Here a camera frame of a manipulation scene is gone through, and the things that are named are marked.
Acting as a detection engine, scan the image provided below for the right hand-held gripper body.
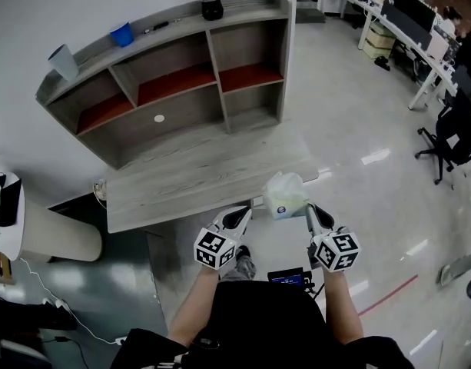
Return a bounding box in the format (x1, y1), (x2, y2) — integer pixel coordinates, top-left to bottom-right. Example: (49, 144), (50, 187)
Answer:
(306, 223), (363, 273)

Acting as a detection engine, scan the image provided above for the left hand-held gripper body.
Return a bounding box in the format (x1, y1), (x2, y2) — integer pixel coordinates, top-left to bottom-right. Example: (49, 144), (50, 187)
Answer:
(194, 216), (244, 271)

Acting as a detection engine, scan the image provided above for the white pack of tissues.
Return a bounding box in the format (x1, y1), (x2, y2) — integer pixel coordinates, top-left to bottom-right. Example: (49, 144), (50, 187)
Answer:
(262, 171), (311, 221)

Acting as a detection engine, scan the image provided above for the grey wooden shelf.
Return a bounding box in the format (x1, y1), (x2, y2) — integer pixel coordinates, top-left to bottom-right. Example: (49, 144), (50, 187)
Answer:
(35, 0), (294, 171)

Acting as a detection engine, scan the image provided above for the person's right forearm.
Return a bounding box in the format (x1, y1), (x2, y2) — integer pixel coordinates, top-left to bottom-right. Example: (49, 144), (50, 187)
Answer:
(320, 269), (365, 346)

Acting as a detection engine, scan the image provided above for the person's left forearm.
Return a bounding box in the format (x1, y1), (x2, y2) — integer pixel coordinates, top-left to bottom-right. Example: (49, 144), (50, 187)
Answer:
(167, 264), (221, 347)

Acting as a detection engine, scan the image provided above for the person's grey trouser leg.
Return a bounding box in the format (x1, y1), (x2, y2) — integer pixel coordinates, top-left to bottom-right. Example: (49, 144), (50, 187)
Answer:
(218, 244), (258, 284)

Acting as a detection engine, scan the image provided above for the black device with blue screen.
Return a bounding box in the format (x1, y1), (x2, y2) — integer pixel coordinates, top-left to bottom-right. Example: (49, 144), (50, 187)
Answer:
(267, 266), (317, 295)

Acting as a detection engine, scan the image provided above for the person's black top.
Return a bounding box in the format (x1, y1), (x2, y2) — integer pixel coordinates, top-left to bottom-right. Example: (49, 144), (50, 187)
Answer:
(110, 281), (417, 369)

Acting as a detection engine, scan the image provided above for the black office chair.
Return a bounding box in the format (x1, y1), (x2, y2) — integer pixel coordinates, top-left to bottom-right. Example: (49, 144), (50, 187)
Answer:
(414, 88), (471, 186)

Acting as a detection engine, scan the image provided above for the stack of cardboard boxes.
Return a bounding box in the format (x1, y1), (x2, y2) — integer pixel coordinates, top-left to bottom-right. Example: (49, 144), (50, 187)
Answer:
(362, 21), (396, 60)

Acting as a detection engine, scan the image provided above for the long white office desk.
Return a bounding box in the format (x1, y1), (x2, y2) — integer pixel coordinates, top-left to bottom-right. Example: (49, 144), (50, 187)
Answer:
(321, 0), (461, 111)

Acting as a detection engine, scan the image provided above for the black pen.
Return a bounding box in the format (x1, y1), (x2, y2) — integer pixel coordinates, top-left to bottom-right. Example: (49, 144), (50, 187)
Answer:
(144, 21), (170, 35)

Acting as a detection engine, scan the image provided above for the small wooden box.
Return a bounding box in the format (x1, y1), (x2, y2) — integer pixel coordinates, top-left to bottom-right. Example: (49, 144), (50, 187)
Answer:
(0, 250), (18, 286)

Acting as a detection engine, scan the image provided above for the pale blue cup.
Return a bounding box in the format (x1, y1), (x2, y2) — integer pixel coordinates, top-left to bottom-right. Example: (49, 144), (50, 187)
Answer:
(47, 43), (80, 82)

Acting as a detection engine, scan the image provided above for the black monitor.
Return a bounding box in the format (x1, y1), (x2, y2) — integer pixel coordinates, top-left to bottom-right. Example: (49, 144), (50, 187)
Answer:
(391, 0), (438, 34)

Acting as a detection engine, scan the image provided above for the coiled white cable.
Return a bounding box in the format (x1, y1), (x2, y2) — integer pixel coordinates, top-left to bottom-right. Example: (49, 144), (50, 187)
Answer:
(91, 178), (108, 201)

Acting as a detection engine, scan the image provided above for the white round pedestal table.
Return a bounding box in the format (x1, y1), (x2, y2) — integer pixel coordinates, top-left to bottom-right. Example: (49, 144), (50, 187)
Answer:
(0, 152), (104, 264)

